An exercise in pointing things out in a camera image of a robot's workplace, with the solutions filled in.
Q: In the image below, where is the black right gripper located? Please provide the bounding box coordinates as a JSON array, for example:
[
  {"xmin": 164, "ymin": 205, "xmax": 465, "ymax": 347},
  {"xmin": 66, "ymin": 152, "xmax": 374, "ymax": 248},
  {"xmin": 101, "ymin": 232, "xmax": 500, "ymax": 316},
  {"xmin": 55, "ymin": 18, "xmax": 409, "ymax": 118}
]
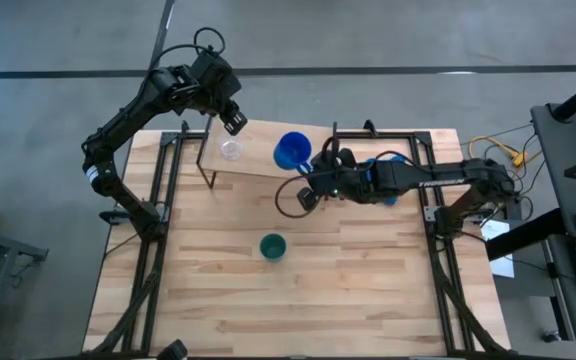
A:
[{"xmin": 295, "ymin": 147, "xmax": 370, "ymax": 213}]

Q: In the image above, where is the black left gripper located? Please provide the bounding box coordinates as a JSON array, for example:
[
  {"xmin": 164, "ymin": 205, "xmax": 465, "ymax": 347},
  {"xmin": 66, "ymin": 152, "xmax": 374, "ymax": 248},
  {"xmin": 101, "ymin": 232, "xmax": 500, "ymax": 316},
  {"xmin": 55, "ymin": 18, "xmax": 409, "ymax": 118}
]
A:
[{"xmin": 187, "ymin": 49, "xmax": 249, "ymax": 137}]

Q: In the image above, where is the blue plastic mug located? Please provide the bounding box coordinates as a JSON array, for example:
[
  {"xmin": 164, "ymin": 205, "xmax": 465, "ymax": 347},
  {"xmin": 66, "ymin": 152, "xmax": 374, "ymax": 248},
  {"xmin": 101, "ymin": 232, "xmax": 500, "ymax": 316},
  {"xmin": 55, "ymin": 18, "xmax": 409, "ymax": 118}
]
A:
[{"xmin": 272, "ymin": 130, "xmax": 315, "ymax": 176}]

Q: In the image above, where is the wooden shelf with black legs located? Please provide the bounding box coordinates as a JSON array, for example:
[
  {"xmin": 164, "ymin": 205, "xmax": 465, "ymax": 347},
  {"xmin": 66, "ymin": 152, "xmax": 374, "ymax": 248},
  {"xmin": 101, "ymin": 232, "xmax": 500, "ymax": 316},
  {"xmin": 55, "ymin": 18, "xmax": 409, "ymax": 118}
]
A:
[{"xmin": 195, "ymin": 115, "xmax": 342, "ymax": 191}]

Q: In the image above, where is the teal plastic cup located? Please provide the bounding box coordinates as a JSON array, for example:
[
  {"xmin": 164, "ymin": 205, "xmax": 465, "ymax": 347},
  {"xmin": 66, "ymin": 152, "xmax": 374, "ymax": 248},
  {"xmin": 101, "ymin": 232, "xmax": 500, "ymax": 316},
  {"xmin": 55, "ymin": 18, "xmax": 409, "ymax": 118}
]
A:
[{"xmin": 259, "ymin": 232, "xmax": 288, "ymax": 264}]

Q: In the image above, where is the blue cloth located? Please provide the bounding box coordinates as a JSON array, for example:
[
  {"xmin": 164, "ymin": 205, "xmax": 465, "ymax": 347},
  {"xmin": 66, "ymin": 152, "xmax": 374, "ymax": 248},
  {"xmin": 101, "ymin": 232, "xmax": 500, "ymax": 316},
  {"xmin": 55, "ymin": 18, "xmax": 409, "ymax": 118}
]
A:
[{"xmin": 365, "ymin": 153, "xmax": 410, "ymax": 208}]

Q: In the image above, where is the white paper sheet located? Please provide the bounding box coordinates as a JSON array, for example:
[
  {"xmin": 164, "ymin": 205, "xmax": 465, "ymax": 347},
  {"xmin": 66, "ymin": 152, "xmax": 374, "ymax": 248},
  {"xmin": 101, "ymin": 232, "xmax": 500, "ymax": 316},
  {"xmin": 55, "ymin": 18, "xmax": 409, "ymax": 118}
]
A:
[{"xmin": 479, "ymin": 219, "xmax": 517, "ymax": 280}]

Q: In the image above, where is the black desk support beam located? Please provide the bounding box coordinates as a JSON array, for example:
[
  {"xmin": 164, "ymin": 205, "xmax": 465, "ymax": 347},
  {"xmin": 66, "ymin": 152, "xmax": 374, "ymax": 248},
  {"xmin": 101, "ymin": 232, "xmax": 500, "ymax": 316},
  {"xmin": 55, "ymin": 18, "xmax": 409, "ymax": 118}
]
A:
[{"xmin": 484, "ymin": 206, "xmax": 567, "ymax": 263}]

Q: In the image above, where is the dark grey desk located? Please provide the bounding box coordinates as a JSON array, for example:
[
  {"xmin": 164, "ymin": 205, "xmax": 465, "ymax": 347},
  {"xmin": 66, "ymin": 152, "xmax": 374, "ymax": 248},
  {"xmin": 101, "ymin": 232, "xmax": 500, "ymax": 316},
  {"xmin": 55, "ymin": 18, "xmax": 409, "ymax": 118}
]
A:
[{"xmin": 529, "ymin": 101, "xmax": 576, "ymax": 360}]

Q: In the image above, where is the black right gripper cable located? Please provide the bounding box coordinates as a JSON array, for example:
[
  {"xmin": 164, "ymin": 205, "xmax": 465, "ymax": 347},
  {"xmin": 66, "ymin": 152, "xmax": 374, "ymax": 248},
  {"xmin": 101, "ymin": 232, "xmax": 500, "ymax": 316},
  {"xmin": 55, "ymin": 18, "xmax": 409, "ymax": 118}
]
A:
[{"xmin": 273, "ymin": 173, "xmax": 320, "ymax": 220}]

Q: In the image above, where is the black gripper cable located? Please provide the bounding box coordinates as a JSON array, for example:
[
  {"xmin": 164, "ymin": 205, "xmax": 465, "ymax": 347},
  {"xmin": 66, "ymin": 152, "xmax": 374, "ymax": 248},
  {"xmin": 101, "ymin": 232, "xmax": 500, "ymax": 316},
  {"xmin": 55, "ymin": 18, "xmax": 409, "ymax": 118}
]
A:
[
  {"xmin": 273, "ymin": 173, "xmax": 320, "ymax": 220},
  {"xmin": 145, "ymin": 26, "xmax": 228, "ymax": 77}
]

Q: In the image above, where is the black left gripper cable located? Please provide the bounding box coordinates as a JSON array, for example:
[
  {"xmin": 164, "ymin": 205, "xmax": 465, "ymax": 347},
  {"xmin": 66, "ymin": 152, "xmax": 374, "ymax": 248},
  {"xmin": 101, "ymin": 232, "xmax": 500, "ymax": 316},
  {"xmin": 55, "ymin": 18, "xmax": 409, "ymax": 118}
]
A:
[{"xmin": 145, "ymin": 26, "xmax": 228, "ymax": 77}]

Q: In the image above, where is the black metal table frame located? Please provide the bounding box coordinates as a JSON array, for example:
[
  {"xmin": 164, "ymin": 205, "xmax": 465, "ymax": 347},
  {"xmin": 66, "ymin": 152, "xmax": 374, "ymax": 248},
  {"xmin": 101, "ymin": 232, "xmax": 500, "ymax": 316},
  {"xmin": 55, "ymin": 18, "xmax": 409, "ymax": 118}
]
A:
[{"xmin": 86, "ymin": 119, "xmax": 515, "ymax": 359}]

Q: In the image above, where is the yellow cable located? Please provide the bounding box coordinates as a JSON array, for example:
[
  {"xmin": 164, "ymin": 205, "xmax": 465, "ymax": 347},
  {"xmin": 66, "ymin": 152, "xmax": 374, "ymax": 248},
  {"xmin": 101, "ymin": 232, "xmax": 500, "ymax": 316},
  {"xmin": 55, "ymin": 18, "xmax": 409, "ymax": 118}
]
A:
[{"xmin": 467, "ymin": 135, "xmax": 528, "ymax": 167}]

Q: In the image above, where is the black table-level camera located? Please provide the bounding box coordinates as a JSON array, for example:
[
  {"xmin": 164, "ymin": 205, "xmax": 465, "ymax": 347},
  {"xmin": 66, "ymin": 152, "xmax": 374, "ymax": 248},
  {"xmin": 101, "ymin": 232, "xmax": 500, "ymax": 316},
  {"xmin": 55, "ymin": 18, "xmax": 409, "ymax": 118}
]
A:
[{"xmin": 154, "ymin": 338, "xmax": 190, "ymax": 360}]

